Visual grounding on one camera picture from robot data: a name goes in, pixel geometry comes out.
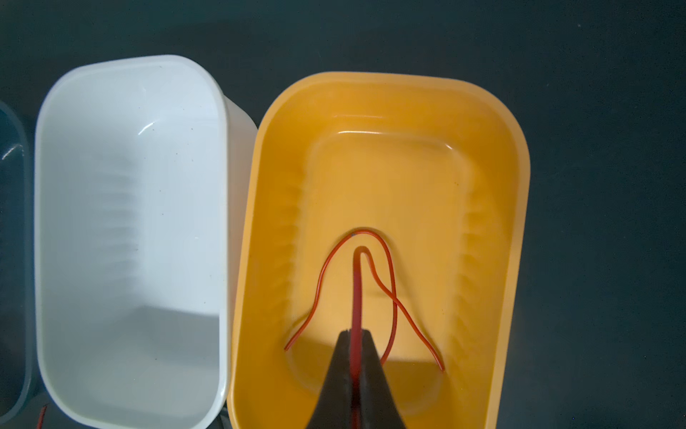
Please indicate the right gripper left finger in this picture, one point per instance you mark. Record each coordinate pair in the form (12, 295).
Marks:
(333, 409)

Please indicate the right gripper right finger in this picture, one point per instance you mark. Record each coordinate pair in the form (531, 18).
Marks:
(377, 409)

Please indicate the yellow plastic bin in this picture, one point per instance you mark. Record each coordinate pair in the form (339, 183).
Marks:
(432, 175)

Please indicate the white plastic bin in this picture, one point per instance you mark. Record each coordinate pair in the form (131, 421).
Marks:
(141, 180)

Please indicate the blue plastic bin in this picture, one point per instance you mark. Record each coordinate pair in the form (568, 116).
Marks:
(19, 367)

